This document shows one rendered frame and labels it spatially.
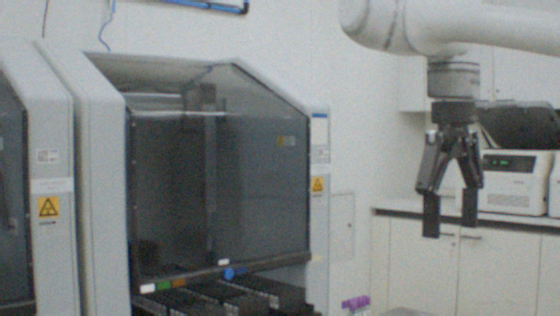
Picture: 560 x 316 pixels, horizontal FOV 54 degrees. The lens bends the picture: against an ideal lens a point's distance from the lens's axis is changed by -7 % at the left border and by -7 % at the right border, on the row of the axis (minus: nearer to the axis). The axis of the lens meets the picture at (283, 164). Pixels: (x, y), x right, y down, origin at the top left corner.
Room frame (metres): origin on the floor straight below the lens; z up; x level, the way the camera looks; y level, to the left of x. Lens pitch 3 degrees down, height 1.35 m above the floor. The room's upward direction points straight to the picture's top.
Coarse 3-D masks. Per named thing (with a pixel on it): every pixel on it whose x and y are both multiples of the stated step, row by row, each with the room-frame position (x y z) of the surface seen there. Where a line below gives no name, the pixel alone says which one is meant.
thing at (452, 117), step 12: (432, 108) 0.94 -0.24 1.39; (444, 108) 0.92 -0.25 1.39; (456, 108) 0.91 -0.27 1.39; (468, 108) 0.91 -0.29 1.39; (432, 120) 0.94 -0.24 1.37; (444, 120) 0.92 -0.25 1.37; (456, 120) 0.91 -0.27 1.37; (468, 120) 0.91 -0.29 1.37; (444, 132) 0.91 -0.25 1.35; (456, 132) 0.93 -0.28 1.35; (468, 132) 0.96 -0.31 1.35; (444, 144) 0.92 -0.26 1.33; (456, 156) 0.94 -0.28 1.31
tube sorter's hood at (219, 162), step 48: (144, 96) 1.48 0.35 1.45; (192, 96) 1.60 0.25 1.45; (240, 96) 1.73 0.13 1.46; (144, 144) 1.39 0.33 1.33; (192, 144) 1.48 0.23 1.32; (240, 144) 1.59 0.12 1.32; (288, 144) 1.72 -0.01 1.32; (144, 192) 1.38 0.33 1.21; (192, 192) 1.48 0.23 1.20; (240, 192) 1.59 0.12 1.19; (288, 192) 1.72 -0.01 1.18; (144, 240) 1.38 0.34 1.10; (192, 240) 1.48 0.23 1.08; (240, 240) 1.59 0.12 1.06; (288, 240) 1.72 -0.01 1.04
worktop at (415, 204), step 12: (372, 204) 3.78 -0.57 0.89; (384, 204) 3.71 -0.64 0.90; (396, 204) 3.70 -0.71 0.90; (408, 204) 3.69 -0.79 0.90; (420, 204) 3.69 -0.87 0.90; (444, 204) 3.67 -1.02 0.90; (456, 216) 3.32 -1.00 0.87; (480, 216) 3.21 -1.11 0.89; (492, 216) 3.16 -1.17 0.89; (504, 216) 3.10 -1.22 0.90; (516, 216) 3.08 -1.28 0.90; (528, 216) 3.07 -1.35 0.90; (540, 216) 3.06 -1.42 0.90
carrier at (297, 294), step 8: (296, 288) 1.76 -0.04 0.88; (304, 288) 1.76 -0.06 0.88; (280, 296) 1.69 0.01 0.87; (288, 296) 1.71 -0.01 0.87; (296, 296) 1.74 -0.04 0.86; (304, 296) 1.76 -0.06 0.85; (280, 304) 1.69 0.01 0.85; (288, 304) 1.71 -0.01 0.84; (296, 304) 1.74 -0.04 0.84; (304, 304) 1.76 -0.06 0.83
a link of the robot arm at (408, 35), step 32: (352, 0) 0.79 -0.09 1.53; (384, 0) 0.77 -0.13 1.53; (416, 0) 0.77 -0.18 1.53; (448, 0) 0.76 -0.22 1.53; (352, 32) 0.80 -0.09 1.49; (384, 32) 0.79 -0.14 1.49; (416, 32) 0.78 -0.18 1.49; (448, 32) 0.75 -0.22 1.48; (480, 32) 0.73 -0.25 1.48; (512, 32) 0.71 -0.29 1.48; (544, 32) 0.70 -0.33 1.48
